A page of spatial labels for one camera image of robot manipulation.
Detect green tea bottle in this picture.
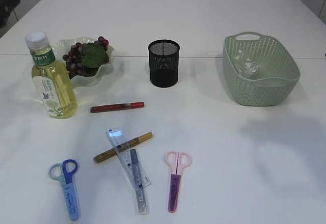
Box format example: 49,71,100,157
25,32,77,119

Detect clear plastic sheet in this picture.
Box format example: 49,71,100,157
232,50,258,79

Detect gold marker pen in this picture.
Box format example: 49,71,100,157
93,132,153,164

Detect light green wavy plate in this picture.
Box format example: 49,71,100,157
51,37,114,88

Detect clear plastic ruler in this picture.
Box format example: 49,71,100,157
106,127,151,189

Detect pink scissors with sheath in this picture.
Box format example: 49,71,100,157
165,151,192,213

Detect silver glitter pen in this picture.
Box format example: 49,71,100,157
130,149,149,215

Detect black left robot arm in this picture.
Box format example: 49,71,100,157
0,0,20,28

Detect black mesh pen holder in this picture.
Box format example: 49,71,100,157
148,39,180,88

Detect light green woven basket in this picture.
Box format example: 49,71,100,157
223,32,301,106

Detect dark red grape bunch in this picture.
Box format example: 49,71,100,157
62,36,110,79

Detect red marker pen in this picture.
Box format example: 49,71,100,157
90,102,145,113

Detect blue scissors with sheath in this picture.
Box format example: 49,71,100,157
48,159,79,221

